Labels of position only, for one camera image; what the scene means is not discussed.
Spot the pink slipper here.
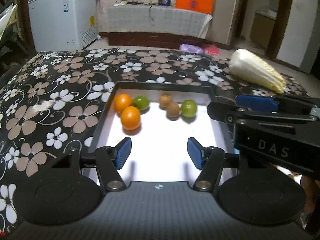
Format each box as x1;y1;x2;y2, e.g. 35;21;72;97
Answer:
202;43;221;55

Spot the brown kiwi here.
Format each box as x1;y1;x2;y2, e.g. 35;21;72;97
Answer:
159;94;173;109
166;102;180;118

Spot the dark wooden cabinet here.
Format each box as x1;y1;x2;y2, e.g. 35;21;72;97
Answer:
97;31;233;51

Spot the black floral table cover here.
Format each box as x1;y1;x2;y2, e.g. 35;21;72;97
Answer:
0;47;313;232

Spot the green apple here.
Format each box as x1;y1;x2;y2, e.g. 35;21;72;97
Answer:
181;99;197;117
133;95;150;110

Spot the black cardboard box tray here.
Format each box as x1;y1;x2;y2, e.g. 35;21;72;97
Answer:
80;81;240;182

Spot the white and black scooter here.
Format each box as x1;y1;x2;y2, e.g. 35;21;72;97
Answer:
0;0;33;64

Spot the orange tangerine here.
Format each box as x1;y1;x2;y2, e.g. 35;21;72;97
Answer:
121;106;141;130
114;94;133;112

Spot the white chest freezer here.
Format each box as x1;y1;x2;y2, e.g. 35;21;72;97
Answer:
28;0;98;53

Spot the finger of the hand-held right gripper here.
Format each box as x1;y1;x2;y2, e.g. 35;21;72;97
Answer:
207;102;315;128
236;94;320;116

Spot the person's right hand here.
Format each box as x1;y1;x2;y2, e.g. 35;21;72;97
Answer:
301;174;320;240

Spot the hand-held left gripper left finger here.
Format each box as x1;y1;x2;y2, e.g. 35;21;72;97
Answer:
50;137;132;192

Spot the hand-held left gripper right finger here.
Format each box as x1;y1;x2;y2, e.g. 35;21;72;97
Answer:
187;137;251;192

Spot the purple slipper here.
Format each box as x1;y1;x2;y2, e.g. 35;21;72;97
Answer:
179;44;202;54

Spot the light wooden cupboard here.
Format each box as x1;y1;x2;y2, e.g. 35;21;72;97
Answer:
251;10;278;49

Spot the napa cabbage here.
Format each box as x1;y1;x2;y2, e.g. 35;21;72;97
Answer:
229;49;287;94

